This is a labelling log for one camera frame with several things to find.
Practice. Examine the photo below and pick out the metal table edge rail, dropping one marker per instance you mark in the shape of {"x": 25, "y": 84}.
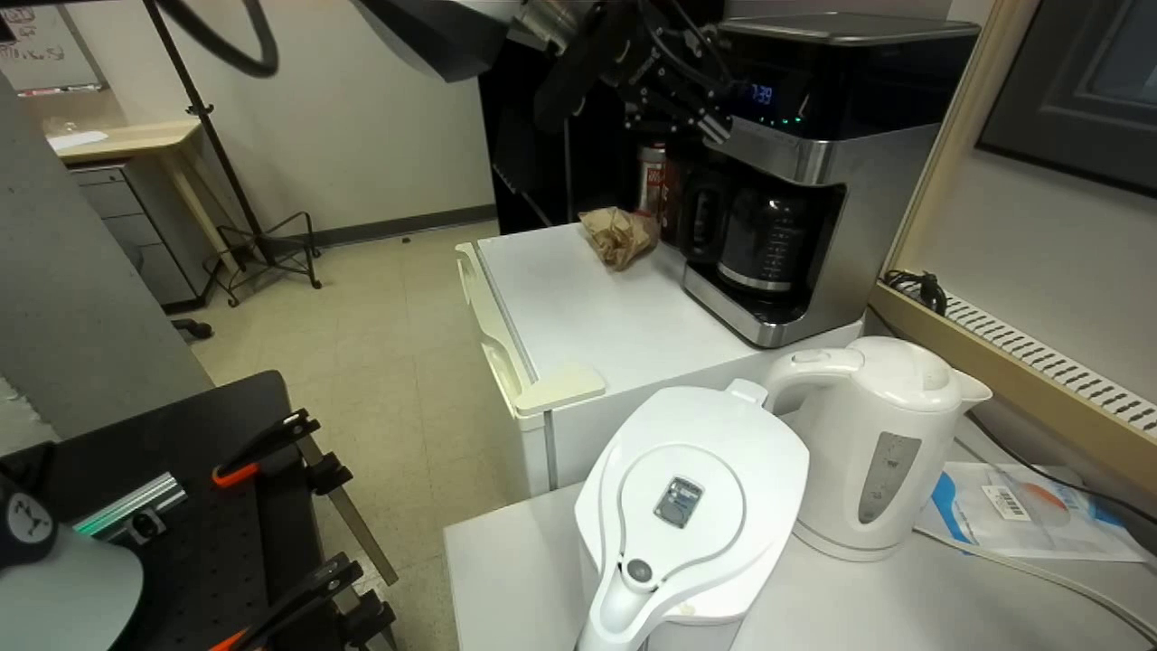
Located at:
{"x": 356, "y": 517}

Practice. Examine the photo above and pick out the black object on floor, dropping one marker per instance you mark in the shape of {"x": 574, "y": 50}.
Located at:
{"x": 191, "y": 327}

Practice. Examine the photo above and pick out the dark framed window pane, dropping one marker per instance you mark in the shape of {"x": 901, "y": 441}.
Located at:
{"x": 1085, "y": 84}

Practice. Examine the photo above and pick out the white water filter pitcher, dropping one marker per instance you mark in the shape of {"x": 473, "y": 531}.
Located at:
{"x": 689, "y": 508}

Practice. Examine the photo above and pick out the green white label strip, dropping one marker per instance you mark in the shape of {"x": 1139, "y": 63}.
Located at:
{"x": 128, "y": 508}

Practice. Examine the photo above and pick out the white electric kettle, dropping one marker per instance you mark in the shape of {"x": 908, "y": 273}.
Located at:
{"x": 889, "y": 446}

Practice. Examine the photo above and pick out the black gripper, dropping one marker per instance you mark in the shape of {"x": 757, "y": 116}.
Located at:
{"x": 637, "y": 54}

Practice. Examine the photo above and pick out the blue white plastic packet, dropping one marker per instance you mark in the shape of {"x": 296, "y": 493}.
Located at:
{"x": 1036, "y": 509}

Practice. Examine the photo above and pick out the black perforated mounting table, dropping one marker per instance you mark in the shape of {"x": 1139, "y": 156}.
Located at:
{"x": 203, "y": 554}

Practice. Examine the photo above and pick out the white mini fridge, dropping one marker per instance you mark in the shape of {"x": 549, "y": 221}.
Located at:
{"x": 602, "y": 312}

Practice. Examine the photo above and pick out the white radiator grille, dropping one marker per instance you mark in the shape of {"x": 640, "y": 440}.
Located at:
{"x": 1060, "y": 364}

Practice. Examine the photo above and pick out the glass coffee carafe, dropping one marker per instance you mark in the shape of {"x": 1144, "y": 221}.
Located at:
{"x": 761, "y": 241}

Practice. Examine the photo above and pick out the white whiteboard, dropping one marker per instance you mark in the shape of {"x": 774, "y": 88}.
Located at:
{"x": 40, "y": 48}

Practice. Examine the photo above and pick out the grey round robot base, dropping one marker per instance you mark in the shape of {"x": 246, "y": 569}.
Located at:
{"x": 60, "y": 590}

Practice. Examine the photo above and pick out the black tripod stand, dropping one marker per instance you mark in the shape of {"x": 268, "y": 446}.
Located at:
{"x": 229, "y": 182}

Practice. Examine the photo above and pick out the light wooden desk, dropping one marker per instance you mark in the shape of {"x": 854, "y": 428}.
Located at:
{"x": 131, "y": 137}

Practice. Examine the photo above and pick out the grey partition panel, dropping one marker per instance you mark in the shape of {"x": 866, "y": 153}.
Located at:
{"x": 75, "y": 290}

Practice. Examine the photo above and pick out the tall black cabinet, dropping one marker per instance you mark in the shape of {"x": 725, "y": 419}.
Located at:
{"x": 528, "y": 166}

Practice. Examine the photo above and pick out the grey drawer cabinet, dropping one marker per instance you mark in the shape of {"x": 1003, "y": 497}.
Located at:
{"x": 139, "y": 236}

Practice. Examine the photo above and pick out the black silver coffee maker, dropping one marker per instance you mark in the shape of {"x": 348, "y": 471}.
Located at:
{"x": 869, "y": 145}

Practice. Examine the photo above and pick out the red labelled bottle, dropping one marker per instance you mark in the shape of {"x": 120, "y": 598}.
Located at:
{"x": 655, "y": 182}

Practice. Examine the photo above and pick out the crumpled brown paper bag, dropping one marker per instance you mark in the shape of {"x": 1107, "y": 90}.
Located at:
{"x": 621, "y": 236}

